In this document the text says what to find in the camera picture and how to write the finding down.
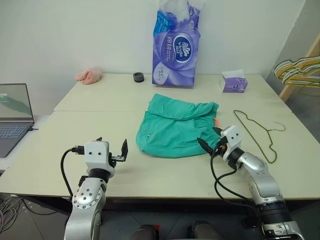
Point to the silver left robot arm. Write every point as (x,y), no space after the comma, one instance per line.
(86,200)

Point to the large purple tissue pack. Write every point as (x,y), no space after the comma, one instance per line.
(175,52)

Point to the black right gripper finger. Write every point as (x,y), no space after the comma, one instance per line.
(205,145)
(217,131)

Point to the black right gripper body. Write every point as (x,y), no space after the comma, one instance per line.
(220,147)

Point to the black table frame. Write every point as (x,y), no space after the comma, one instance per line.
(50,203)

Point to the pink cloth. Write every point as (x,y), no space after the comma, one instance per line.
(88,76)

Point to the wooden clothes rack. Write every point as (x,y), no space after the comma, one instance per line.
(291,88)

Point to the bundle of hangers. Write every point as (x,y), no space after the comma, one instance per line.
(295,75)

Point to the black round cap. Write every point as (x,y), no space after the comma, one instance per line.
(139,77)

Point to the grey laptop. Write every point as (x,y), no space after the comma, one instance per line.
(12,125)

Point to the small purple tissue box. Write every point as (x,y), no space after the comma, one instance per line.
(233,83)

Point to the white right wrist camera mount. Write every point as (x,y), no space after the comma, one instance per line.
(232,140)

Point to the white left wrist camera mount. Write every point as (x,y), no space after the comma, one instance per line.
(96,153)

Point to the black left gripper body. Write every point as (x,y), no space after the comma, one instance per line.
(117,159)

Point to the dark rounded shape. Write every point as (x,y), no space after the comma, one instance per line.
(203,230)
(146,232)

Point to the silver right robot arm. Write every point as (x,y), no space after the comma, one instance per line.
(262,180)

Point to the green shorts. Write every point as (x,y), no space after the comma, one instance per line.
(172,127)

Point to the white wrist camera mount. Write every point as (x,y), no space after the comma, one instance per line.
(232,140)
(96,153)

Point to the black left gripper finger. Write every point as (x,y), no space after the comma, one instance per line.
(124,150)
(99,139)

